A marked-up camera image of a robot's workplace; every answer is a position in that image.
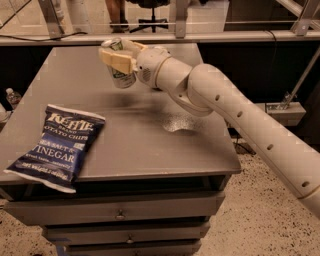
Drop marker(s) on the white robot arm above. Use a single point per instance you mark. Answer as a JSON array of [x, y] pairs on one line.
[[204, 89]]

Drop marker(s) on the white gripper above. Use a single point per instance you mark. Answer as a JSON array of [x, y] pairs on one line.
[[149, 66]]

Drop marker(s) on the black office chair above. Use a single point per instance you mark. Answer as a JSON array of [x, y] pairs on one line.
[[153, 22]]

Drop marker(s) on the metal frame rail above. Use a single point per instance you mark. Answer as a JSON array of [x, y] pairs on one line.
[[86, 22]]

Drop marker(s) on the grey drawer cabinet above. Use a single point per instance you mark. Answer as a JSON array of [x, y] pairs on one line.
[[150, 182]]

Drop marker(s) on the person legs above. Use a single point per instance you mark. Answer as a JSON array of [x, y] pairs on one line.
[[116, 10]]

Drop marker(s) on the blue kettle chips bag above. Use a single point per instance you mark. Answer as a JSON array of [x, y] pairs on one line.
[[57, 158]]

